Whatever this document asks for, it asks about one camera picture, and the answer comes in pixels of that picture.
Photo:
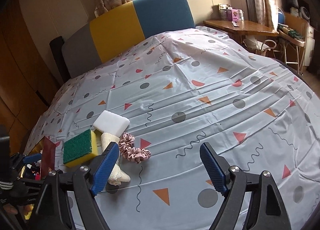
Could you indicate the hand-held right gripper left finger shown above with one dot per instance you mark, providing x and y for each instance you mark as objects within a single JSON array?
[{"x": 105, "y": 167}]

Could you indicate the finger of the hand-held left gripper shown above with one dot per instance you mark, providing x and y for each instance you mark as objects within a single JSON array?
[{"x": 30, "y": 158}]

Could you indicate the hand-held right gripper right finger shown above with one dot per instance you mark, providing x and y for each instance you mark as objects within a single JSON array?
[{"x": 212, "y": 167}]

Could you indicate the gold tin tray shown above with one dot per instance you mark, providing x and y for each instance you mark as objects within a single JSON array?
[{"x": 48, "y": 155}]

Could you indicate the cream knitted cloth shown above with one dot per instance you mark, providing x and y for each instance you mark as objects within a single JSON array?
[{"x": 108, "y": 139}]

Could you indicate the pink satin scrunchie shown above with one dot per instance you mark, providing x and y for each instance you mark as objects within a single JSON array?
[
  {"x": 126, "y": 140},
  {"x": 138, "y": 155}
]

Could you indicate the green and yellow sponge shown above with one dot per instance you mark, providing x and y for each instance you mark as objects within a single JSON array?
[{"x": 77, "y": 145}]

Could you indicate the white sponge block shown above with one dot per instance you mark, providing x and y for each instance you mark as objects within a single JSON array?
[{"x": 111, "y": 122}]

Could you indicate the printed plastic bed sheet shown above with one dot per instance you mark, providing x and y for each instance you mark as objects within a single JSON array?
[{"x": 200, "y": 95}]

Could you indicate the wooden wardrobe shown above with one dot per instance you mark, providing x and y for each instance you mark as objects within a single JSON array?
[{"x": 20, "y": 70}]

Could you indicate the remote control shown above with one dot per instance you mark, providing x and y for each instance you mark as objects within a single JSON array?
[{"x": 235, "y": 24}]

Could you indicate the wooden desk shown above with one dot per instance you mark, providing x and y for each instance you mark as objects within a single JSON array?
[{"x": 250, "y": 26}]

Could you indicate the white metal chair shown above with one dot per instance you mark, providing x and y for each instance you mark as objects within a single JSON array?
[{"x": 297, "y": 42}]

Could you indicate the pink box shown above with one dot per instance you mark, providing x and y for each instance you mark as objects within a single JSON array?
[{"x": 236, "y": 14}]

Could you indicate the small printed boxes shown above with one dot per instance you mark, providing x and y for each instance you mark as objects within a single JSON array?
[{"x": 223, "y": 11}]

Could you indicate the white cabinet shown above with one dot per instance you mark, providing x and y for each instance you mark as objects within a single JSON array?
[{"x": 310, "y": 45}]

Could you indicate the grey yellow blue headboard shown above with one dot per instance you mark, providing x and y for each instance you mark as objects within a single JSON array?
[{"x": 160, "y": 12}]

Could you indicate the black padded post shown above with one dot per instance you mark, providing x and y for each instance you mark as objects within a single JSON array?
[{"x": 56, "y": 55}]

